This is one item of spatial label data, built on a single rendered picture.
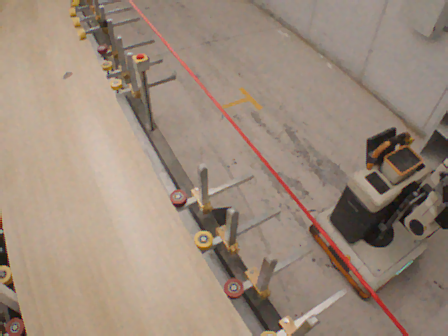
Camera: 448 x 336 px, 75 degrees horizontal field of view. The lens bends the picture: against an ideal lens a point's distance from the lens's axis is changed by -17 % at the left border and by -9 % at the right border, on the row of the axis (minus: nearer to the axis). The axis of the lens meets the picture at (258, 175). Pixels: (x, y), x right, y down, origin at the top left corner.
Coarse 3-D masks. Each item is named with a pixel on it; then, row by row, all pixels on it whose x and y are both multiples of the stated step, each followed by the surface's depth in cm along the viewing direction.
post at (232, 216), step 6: (228, 210) 126; (234, 210) 125; (228, 216) 128; (234, 216) 126; (228, 222) 131; (234, 222) 130; (228, 228) 134; (234, 228) 134; (228, 234) 138; (234, 234) 139; (228, 240) 142; (234, 240) 143; (228, 246) 145
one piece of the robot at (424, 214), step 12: (444, 168) 143; (432, 180) 158; (432, 192) 163; (432, 204) 164; (408, 216) 178; (420, 216) 170; (432, 216) 162; (408, 228) 181; (420, 228) 172; (432, 228) 166
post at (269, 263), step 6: (264, 258) 111; (270, 258) 110; (276, 258) 111; (264, 264) 114; (270, 264) 110; (276, 264) 114; (264, 270) 116; (270, 270) 115; (258, 276) 126; (264, 276) 119; (270, 276) 122; (258, 282) 129; (264, 282) 124; (258, 288) 132; (264, 288) 132
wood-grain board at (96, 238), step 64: (0, 0) 277; (64, 0) 275; (0, 64) 203; (64, 64) 207; (0, 128) 165; (64, 128) 170; (128, 128) 174; (0, 192) 139; (64, 192) 144; (128, 192) 149; (64, 256) 125; (128, 256) 130; (192, 256) 133; (64, 320) 109; (128, 320) 113; (192, 320) 117
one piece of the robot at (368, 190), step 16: (384, 144) 174; (384, 160) 193; (352, 176) 185; (368, 176) 183; (384, 176) 184; (416, 176) 188; (352, 192) 191; (368, 192) 178; (384, 192) 178; (400, 192) 182; (416, 192) 182; (336, 208) 210; (352, 208) 195; (368, 208) 182; (384, 208) 188; (400, 208) 190; (336, 224) 216; (352, 224) 201; (368, 224) 194; (384, 224) 201; (352, 240) 208; (368, 240) 214
